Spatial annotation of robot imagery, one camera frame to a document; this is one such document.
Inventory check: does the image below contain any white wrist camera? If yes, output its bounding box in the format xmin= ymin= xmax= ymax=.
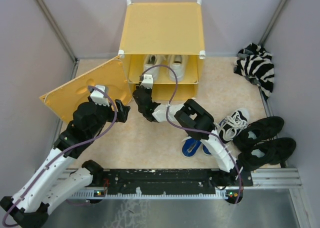
xmin=139 ymin=74 xmax=154 ymax=89
xmin=88 ymin=85 xmax=110 ymax=107

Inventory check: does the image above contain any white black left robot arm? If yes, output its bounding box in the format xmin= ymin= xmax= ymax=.
xmin=0 ymin=100 xmax=131 ymax=227

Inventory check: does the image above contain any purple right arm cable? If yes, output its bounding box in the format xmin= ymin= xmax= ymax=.
xmin=138 ymin=64 xmax=244 ymax=204

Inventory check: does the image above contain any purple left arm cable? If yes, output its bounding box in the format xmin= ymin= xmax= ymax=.
xmin=1 ymin=85 xmax=118 ymax=226

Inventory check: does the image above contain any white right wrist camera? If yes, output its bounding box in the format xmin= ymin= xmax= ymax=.
xmin=139 ymin=74 xmax=154 ymax=89

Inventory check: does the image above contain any black white striped cloth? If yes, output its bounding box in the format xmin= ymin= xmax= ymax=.
xmin=233 ymin=43 xmax=275 ymax=100

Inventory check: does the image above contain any white sneaker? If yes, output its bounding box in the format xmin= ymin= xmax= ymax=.
xmin=168 ymin=55 xmax=189 ymax=82
xmin=143 ymin=54 xmax=167 ymax=81

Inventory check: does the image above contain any blue canvas shoe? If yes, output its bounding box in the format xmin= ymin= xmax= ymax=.
xmin=181 ymin=136 xmax=202 ymax=158
xmin=202 ymin=144 xmax=212 ymax=156

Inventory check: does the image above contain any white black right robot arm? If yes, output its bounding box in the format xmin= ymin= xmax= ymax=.
xmin=133 ymin=85 xmax=250 ymax=186

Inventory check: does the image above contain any yellow cabinet door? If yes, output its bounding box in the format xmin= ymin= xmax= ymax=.
xmin=39 ymin=56 xmax=132 ymax=123

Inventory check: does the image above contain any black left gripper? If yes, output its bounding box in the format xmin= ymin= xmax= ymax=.
xmin=87 ymin=95 xmax=130 ymax=139

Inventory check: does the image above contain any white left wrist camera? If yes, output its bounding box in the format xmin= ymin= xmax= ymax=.
xmin=88 ymin=85 xmax=110 ymax=107

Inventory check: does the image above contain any black sneaker upper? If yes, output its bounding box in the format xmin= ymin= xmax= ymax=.
xmin=233 ymin=116 xmax=285 ymax=151

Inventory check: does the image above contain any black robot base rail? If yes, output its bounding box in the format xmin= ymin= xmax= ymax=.
xmin=71 ymin=169 xmax=253 ymax=203

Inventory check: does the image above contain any black white canvas shoe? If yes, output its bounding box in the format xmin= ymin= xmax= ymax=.
xmin=218 ymin=108 xmax=250 ymax=144

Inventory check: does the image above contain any yellow plastic shoe cabinet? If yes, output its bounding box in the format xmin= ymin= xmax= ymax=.
xmin=118 ymin=0 xmax=206 ymax=101

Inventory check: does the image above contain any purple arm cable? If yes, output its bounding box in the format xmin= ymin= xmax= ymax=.
xmin=138 ymin=64 xmax=244 ymax=204
xmin=1 ymin=85 xmax=118 ymax=226

